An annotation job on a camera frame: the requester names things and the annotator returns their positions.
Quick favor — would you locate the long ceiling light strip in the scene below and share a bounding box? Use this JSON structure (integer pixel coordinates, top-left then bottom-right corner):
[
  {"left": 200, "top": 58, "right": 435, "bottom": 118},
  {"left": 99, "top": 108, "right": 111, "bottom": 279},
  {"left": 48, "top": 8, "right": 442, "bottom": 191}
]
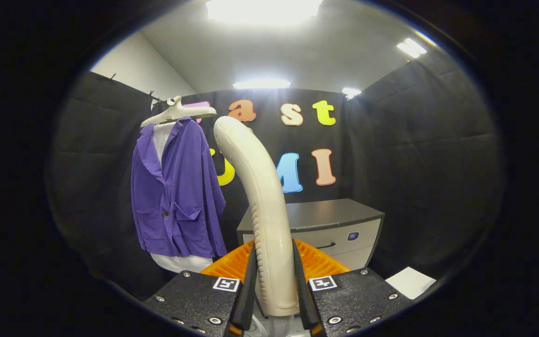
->
[{"left": 233, "top": 79, "right": 291, "bottom": 89}]

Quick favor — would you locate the white padded garment form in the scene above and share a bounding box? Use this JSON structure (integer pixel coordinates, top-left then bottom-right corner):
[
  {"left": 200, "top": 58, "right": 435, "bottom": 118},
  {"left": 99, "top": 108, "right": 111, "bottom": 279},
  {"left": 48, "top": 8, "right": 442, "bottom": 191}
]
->
[{"left": 150, "top": 123, "right": 214, "bottom": 273}]

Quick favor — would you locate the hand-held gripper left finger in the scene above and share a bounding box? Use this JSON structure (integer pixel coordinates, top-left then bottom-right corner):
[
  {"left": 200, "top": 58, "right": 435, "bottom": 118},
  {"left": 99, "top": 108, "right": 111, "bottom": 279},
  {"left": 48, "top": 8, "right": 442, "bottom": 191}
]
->
[{"left": 142, "top": 241, "right": 257, "bottom": 337}]

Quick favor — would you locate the rectangular ceiling light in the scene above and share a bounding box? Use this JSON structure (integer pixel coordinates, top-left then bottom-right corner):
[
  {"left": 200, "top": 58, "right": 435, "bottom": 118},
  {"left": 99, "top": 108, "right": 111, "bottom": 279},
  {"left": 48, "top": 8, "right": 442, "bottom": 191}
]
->
[{"left": 396, "top": 37, "right": 428, "bottom": 59}]

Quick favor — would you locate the white garment steamer handle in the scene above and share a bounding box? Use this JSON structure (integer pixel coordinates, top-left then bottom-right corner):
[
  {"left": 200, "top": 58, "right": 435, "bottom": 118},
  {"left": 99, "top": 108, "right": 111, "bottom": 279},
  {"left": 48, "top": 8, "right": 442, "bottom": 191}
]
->
[{"left": 213, "top": 116, "right": 299, "bottom": 317}]

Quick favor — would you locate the white paper sheet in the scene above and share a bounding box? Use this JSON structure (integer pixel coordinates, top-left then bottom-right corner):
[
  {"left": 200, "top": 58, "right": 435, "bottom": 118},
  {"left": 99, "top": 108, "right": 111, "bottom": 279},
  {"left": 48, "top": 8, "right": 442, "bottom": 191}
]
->
[{"left": 385, "top": 267, "right": 437, "bottom": 300}]

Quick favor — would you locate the purple corduroy jacket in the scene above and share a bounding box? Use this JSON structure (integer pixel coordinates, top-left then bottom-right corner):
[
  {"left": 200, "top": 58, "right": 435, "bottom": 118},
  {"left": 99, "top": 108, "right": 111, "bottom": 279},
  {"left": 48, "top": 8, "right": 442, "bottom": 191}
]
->
[{"left": 131, "top": 117, "right": 227, "bottom": 259}]

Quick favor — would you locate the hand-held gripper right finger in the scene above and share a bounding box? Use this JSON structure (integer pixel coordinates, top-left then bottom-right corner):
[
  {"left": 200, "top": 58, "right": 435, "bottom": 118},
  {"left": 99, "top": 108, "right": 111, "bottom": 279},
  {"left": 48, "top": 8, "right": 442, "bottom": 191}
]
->
[{"left": 292, "top": 239, "right": 413, "bottom": 337}]

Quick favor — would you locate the grey drawer cabinet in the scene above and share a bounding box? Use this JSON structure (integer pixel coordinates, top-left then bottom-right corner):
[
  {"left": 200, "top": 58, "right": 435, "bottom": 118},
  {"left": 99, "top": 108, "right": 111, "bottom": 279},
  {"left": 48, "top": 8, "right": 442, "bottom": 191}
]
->
[{"left": 237, "top": 198, "right": 386, "bottom": 272}]

